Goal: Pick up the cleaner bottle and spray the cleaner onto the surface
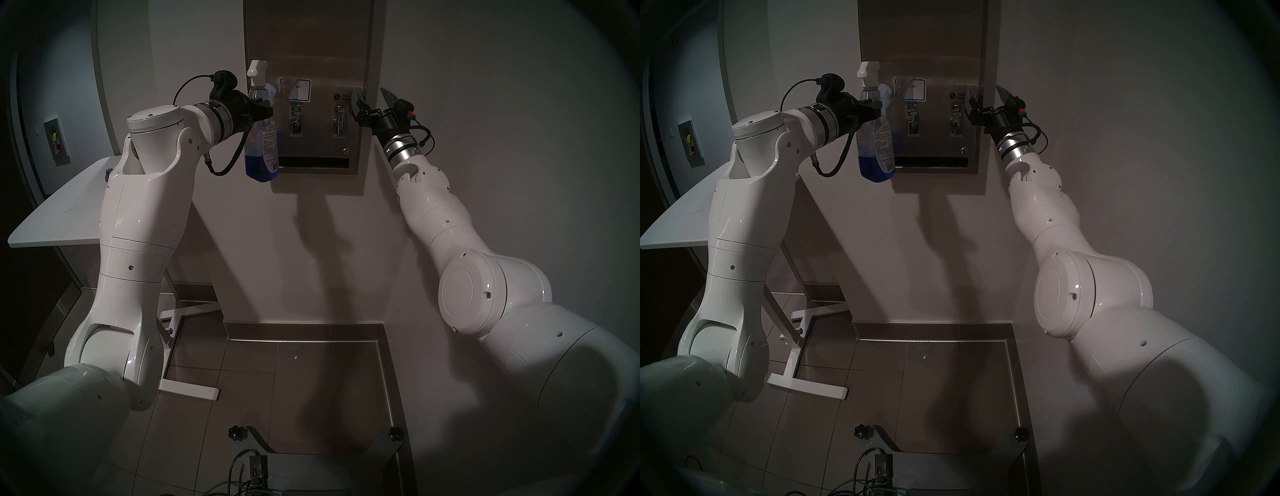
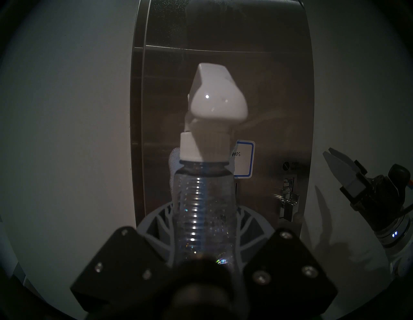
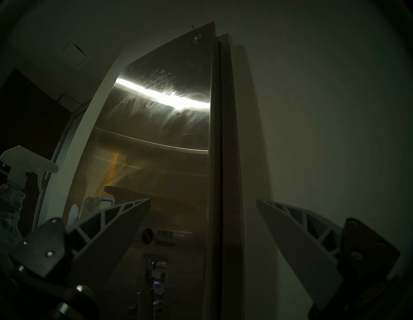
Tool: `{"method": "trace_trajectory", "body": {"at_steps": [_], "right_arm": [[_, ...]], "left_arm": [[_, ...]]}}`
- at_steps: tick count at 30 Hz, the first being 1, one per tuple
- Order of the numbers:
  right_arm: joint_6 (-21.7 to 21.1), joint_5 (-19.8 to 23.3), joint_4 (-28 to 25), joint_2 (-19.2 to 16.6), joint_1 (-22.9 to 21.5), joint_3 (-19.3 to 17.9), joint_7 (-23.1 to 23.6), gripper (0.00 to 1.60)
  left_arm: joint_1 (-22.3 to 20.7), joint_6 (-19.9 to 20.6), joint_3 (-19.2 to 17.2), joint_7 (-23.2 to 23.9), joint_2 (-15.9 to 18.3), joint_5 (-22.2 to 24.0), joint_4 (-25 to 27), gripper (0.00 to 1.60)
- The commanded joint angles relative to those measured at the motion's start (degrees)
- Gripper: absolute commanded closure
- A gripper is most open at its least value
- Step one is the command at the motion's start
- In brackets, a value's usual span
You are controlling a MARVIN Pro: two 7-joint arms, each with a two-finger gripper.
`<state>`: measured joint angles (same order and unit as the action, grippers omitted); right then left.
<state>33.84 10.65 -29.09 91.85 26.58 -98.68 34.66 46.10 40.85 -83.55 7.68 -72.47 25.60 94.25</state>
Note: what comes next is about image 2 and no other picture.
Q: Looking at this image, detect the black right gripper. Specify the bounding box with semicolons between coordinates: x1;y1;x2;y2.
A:
322;147;408;230

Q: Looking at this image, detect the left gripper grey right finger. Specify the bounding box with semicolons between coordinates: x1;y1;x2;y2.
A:
237;206;338;318

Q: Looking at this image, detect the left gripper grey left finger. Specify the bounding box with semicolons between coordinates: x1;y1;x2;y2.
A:
70;203;177;313

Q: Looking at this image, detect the blue cleaner spray bottle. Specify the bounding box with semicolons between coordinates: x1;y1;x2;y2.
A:
171;63;249;275

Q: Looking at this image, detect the white cleaner foam patch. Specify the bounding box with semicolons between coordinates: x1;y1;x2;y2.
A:
168;147;182;189

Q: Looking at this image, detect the chrome dispenser lever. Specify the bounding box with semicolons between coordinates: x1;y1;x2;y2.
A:
273;176;300;222

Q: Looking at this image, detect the blue bordered white sticker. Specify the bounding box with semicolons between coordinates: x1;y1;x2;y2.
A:
231;140;255;178

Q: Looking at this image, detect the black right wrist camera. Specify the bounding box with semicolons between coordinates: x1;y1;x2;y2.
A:
388;164;413;195

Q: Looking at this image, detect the stainless steel wall dispenser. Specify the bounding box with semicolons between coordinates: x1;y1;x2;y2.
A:
130;0;315;245

